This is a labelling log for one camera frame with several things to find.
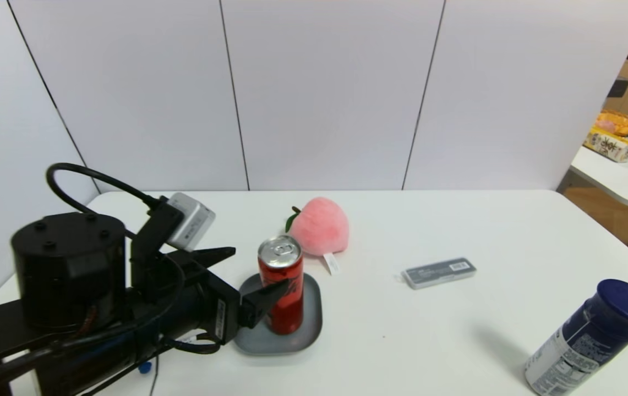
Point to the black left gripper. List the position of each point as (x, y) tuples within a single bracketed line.
[(224, 315)]

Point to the red cola can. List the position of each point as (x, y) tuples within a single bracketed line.
[(283, 264)]

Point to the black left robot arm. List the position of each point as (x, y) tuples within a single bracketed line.
[(66, 269)]

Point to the grey square dish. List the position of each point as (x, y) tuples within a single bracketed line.
[(311, 330)]

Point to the pink plush peach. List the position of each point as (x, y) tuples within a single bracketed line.
[(322, 225)]

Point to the blue white marker pen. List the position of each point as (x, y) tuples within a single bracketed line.
[(145, 367)]

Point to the grey plastic case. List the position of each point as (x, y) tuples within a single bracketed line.
[(440, 273)]

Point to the dark blue canister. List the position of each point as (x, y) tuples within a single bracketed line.
[(589, 336)]

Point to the patterned cardboard box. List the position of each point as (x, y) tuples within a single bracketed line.
[(609, 146)]

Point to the white side table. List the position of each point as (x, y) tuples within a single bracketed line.
[(622, 177)]

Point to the woven orange basket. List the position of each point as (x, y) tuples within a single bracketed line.
[(616, 122)]

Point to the dark grey panel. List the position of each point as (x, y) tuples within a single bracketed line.
[(618, 88)]

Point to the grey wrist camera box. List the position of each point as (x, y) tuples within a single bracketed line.
[(192, 220)]

